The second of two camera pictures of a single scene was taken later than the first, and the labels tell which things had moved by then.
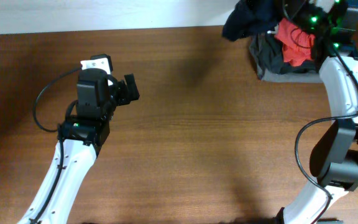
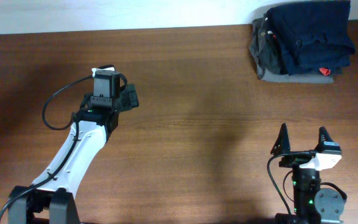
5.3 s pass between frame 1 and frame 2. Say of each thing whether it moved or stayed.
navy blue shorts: moved
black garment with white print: stayed
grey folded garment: stayed
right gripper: moved
